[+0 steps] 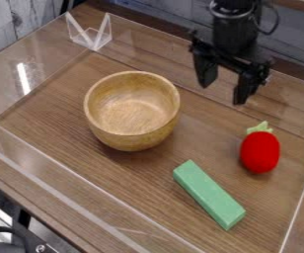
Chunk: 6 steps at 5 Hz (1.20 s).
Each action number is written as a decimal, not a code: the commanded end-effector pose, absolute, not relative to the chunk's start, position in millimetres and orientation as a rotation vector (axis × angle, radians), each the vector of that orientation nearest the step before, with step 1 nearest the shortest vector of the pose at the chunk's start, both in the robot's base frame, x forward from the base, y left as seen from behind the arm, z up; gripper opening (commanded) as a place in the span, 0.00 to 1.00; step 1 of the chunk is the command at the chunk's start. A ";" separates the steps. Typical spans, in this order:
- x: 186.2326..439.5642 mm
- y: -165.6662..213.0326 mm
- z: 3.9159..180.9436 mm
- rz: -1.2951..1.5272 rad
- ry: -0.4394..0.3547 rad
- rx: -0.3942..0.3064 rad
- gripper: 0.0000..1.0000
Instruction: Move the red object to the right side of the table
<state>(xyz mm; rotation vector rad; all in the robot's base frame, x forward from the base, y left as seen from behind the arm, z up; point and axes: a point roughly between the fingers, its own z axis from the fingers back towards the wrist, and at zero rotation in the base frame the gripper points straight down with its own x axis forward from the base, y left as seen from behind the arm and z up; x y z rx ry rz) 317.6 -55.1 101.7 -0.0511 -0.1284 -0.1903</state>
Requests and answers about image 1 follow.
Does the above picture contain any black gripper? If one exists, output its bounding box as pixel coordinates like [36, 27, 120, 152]
[189, 32, 272, 105]

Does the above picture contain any clear acrylic corner bracket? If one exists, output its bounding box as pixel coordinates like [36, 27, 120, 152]
[65, 13, 113, 51]

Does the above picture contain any red plush strawberry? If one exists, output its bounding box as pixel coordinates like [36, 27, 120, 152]
[240, 121, 280, 174]

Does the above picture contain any clear acrylic tray wall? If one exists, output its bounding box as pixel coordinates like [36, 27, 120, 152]
[0, 6, 304, 253]

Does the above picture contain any wooden bowl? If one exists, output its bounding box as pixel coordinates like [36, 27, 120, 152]
[84, 71, 181, 151]

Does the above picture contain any black table leg bracket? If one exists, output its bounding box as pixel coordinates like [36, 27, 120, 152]
[13, 208, 60, 253]

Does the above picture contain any black cable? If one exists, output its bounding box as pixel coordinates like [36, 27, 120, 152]
[253, 0, 281, 37]

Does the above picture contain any green rectangular block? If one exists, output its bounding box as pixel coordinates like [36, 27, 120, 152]
[173, 160, 247, 230]

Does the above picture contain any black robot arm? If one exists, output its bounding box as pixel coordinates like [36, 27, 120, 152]
[189, 0, 280, 105]

